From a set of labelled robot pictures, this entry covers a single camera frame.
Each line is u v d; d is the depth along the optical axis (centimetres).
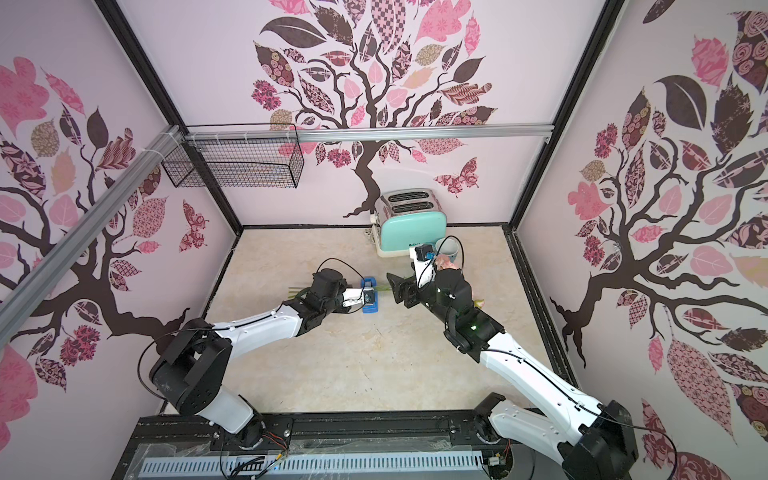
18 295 50
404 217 100
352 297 78
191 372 44
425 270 58
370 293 79
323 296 68
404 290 63
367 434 75
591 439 38
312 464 70
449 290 53
